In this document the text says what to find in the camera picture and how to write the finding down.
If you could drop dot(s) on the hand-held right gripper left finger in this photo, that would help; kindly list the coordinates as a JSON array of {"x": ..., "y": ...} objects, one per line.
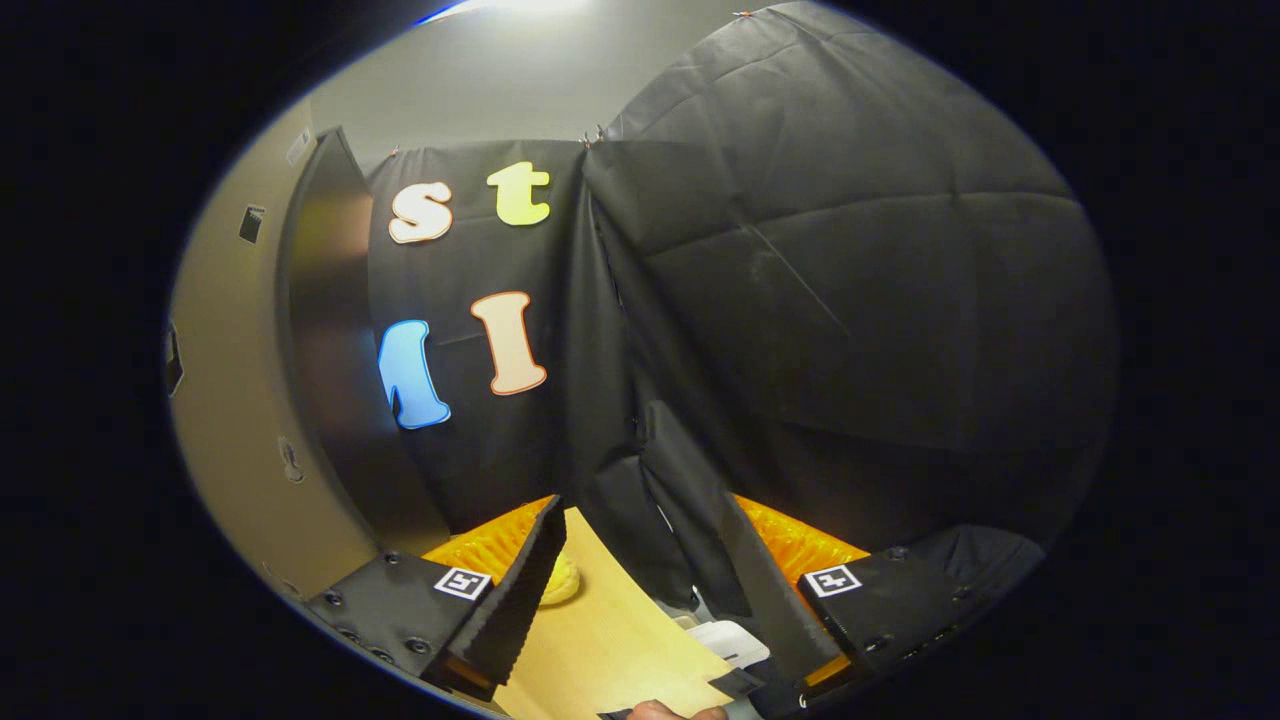
[{"x": 520, "y": 600}]

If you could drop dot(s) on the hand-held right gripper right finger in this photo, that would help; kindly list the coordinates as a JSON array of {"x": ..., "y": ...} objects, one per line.
[{"x": 770, "y": 610}]

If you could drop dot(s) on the yellow round sponge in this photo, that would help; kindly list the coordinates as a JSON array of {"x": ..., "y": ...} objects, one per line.
[{"x": 562, "y": 585}]

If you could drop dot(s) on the white plastic object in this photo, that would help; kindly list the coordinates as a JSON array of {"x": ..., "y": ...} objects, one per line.
[{"x": 730, "y": 642}]

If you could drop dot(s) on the black backdrop cloth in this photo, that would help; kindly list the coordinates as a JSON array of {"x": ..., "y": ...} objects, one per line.
[{"x": 850, "y": 300}]

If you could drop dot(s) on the ceiling light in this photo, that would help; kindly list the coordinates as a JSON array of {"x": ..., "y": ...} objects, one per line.
[{"x": 520, "y": 5}]

